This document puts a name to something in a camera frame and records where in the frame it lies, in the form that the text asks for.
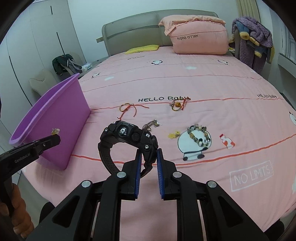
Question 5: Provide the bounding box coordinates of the red string bracelet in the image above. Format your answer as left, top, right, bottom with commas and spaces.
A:
119, 102, 150, 119

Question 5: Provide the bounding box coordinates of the black digital watch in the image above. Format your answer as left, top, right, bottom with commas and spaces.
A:
98, 120, 159, 177

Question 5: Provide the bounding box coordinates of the white tissue pack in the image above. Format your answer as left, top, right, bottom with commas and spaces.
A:
81, 63, 92, 72

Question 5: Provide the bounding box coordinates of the yellow small pillow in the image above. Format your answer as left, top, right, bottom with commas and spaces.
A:
125, 45, 159, 55

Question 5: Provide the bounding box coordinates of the small yellow charm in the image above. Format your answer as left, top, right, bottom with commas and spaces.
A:
168, 131, 181, 139

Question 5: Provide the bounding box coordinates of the pink folded quilt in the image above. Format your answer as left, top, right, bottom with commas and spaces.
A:
159, 15, 228, 55

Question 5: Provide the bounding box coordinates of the beaded stone bracelet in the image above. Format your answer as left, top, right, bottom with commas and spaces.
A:
186, 123, 212, 147

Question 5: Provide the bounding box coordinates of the red cord gold charm bracelet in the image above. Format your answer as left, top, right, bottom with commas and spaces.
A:
169, 99, 188, 112

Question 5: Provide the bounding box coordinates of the left hand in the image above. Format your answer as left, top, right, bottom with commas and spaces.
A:
11, 183, 34, 238

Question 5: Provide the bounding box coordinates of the beige chair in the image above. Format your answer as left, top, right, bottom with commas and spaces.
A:
29, 69, 58, 96
67, 57, 85, 74

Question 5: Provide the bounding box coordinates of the pink bed sheet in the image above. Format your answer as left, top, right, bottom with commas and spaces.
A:
23, 47, 295, 230

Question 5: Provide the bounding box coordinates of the purple blanket pile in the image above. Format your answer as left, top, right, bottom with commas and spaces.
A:
229, 16, 275, 74

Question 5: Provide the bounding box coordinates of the grey upholstered headboard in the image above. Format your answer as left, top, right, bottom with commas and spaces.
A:
96, 9, 218, 57

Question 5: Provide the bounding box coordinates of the dark green jacket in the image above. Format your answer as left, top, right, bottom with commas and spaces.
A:
52, 54, 74, 75

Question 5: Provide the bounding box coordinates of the purple plastic tub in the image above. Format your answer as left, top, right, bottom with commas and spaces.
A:
9, 74, 90, 170

